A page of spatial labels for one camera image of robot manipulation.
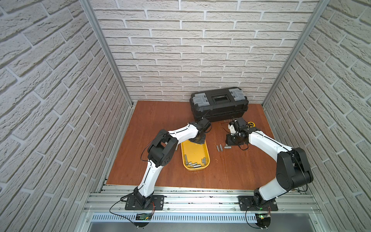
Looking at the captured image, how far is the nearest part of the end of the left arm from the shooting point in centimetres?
73

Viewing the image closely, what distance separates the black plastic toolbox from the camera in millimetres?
985

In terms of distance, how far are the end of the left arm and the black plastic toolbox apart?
15 centimetres
